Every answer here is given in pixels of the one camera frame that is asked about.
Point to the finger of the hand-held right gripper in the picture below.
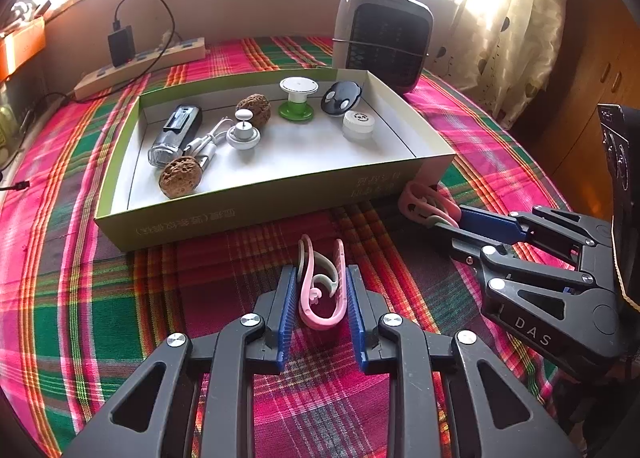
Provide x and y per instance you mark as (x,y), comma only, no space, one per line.
(465,245)
(492,225)

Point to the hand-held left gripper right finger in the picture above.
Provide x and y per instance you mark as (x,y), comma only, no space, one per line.
(359,323)

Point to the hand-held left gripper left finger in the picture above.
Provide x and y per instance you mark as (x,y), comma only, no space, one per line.
(287,323)

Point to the wide pink clip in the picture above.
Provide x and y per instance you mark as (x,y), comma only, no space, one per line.
(320,320)

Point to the green white cardboard box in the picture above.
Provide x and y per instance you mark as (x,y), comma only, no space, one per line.
(300,173)

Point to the small white round jar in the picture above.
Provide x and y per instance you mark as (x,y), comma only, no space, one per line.
(360,123)

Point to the carved brown walnut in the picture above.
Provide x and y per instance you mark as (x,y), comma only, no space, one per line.
(252,108)
(180,178)

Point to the small white plunger knob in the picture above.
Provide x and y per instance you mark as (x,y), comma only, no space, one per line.
(243,138)

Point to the black round device white rim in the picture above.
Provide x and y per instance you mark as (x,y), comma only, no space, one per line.
(340,98)

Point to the black pocket microscope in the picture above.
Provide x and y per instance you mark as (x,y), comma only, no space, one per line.
(182,121)

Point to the green spool white top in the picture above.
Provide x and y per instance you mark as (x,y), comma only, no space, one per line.
(298,86)

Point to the plaid tablecloth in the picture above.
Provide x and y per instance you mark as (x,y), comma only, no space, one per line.
(100,313)

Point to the cream dotted curtain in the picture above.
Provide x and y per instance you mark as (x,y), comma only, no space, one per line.
(515,38)

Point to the grey fan heater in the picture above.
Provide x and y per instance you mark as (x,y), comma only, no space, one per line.
(385,38)

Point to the beige power strip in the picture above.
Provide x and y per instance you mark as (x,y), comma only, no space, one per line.
(165,53)

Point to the black power adapter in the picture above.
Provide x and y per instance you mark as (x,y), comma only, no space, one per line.
(122,46)

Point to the orange box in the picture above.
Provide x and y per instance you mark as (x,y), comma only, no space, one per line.
(20,48)

